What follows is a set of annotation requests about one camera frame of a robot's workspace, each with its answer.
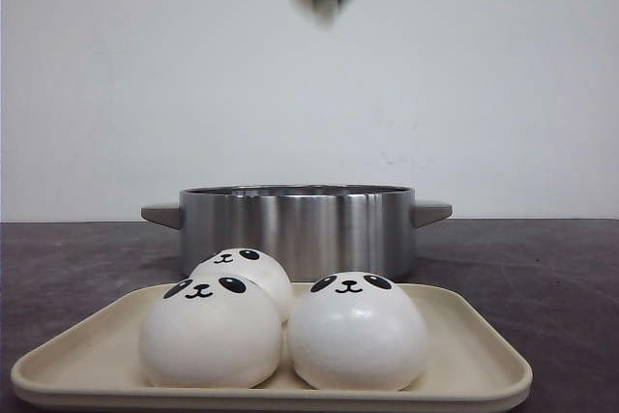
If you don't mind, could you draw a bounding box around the beige rectangular plastic tray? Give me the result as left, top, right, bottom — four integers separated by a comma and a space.
11, 283, 533, 412

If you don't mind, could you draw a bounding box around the stainless steel steamer pot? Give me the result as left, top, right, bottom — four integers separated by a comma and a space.
141, 185, 453, 281

